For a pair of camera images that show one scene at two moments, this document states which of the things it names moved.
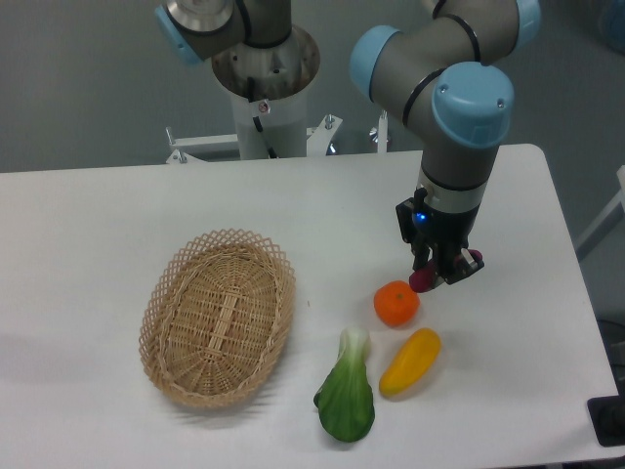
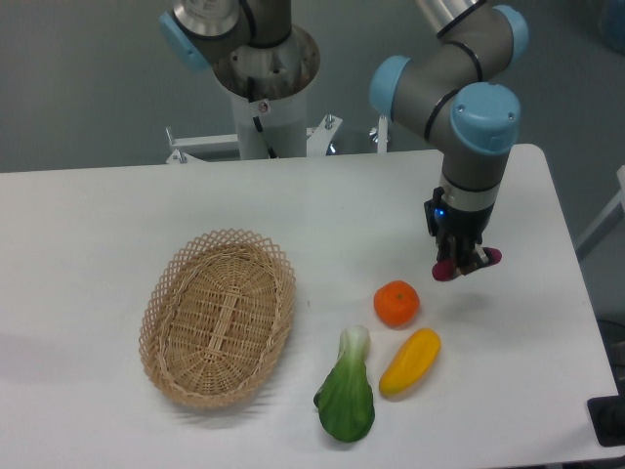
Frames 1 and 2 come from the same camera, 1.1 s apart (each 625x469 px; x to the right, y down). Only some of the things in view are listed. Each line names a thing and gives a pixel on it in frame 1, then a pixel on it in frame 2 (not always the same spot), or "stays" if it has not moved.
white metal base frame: [317, 139] stays
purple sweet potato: [423, 278] -> [444, 270]
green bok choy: [345, 403] stays
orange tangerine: [396, 303] stays
